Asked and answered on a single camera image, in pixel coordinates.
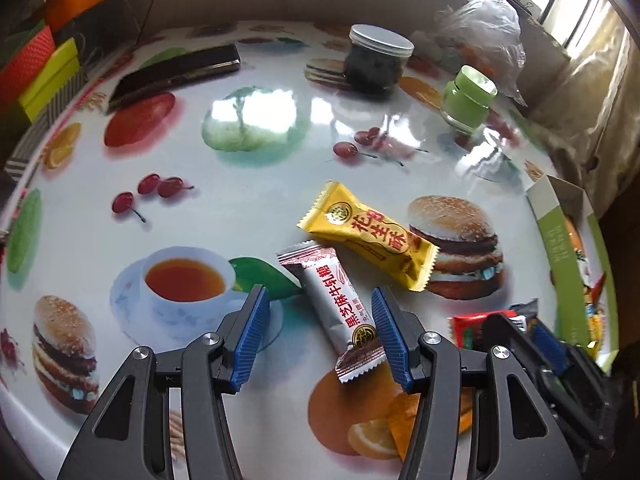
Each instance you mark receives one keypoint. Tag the red textured box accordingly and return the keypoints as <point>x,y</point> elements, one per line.
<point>26,64</point>

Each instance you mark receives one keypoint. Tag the yellow peanut candy packet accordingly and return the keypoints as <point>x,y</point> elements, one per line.
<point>338,215</point>

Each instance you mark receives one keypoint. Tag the red snack packet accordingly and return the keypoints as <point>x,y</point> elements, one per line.
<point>466,329</point>

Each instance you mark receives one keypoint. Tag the green white cardboard box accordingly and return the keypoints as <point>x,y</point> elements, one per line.
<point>580,270</point>

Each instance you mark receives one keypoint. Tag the black phone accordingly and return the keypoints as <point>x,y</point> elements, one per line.
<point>174,72</point>

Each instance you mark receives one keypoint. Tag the green cream jar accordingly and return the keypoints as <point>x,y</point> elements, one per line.
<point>467,99</point>

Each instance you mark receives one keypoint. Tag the dark jar white lid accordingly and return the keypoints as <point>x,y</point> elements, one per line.
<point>376,58</point>

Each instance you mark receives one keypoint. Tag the beige patterned curtain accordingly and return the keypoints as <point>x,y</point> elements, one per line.
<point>588,123</point>

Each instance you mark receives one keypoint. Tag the clear plastic bag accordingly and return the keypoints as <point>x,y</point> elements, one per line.
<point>484,34</point>

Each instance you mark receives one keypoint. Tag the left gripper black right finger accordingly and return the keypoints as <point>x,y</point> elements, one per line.
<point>514,434</point>

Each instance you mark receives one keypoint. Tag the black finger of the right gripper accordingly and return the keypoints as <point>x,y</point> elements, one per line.
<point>549,352</point>
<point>499,330</point>

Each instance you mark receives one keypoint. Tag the yellow green box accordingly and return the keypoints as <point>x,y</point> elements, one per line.
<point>58,71</point>

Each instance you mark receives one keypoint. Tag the white brown nougat candy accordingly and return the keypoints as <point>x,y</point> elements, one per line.
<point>338,307</point>

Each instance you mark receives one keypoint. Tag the striped grey box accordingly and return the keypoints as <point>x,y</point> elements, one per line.
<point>26,147</point>

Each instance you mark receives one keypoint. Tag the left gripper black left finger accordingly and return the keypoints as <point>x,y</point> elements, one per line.
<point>126,435</point>

